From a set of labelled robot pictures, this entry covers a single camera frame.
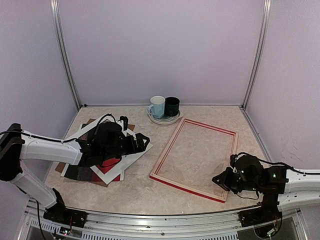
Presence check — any red and dark photo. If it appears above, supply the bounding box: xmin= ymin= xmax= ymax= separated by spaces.
xmin=61 ymin=120 xmax=126 ymax=182

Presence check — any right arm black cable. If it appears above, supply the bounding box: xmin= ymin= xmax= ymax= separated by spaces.
xmin=234 ymin=151 xmax=308 ymax=201

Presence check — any white plate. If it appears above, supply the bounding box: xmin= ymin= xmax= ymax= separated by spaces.
xmin=146 ymin=108 xmax=184 ymax=126

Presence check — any aluminium corner post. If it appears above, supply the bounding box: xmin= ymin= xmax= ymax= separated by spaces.
xmin=50 ymin=0 xmax=82 ymax=111
xmin=241 ymin=0 xmax=272 ymax=111

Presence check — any dark green mug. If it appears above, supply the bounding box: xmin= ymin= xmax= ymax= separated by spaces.
xmin=164 ymin=96 xmax=180 ymax=117

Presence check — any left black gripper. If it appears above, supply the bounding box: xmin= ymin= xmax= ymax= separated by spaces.
xmin=102 ymin=133 xmax=150 ymax=162

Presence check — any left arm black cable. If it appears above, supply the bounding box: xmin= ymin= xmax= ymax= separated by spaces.
xmin=0 ymin=113 xmax=118 ymax=141

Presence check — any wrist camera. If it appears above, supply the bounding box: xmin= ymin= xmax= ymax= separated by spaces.
xmin=230 ymin=154 xmax=238 ymax=174
xmin=119 ymin=116 xmax=129 ymax=131

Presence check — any light blue mug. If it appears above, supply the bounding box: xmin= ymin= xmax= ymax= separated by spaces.
xmin=147 ymin=95 xmax=166 ymax=119

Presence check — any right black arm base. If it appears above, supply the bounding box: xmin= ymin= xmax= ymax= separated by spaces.
xmin=238 ymin=192 xmax=283 ymax=227

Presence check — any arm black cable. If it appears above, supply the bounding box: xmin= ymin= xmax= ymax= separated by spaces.
xmin=0 ymin=113 xmax=118 ymax=141
xmin=234 ymin=151 xmax=308 ymax=201

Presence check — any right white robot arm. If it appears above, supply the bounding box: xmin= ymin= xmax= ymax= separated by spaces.
xmin=212 ymin=152 xmax=320 ymax=222

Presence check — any brown backing board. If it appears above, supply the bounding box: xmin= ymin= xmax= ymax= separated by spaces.
xmin=55 ymin=118 xmax=135 ymax=187

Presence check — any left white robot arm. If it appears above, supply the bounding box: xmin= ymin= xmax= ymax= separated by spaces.
xmin=0 ymin=120 xmax=152 ymax=223

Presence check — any right aluminium corner post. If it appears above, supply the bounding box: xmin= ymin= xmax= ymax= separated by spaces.
xmin=241 ymin=0 xmax=272 ymax=111

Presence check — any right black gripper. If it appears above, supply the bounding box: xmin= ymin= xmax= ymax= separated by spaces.
xmin=212 ymin=167 xmax=261 ymax=195

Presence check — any white mat board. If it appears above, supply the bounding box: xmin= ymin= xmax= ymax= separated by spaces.
xmin=61 ymin=114 xmax=152 ymax=184

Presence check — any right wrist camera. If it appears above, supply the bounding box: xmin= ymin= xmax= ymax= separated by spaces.
xmin=230 ymin=154 xmax=238 ymax=174

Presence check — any red and wood picture frame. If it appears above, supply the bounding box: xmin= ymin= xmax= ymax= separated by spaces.
xmin=149 ymin=118 xmax=239 ymax=204

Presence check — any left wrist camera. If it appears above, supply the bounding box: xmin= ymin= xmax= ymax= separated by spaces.
xmin=119 ymin=116 xmax=129 ymax=131

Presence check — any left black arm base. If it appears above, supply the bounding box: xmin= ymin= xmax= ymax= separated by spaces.
xmin=43 ymin=188 xmax=88 ymax=228

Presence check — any left aluminium corner post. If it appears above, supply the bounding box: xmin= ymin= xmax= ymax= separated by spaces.
xmin=50 ymin=0 xmax=82 ymax=111

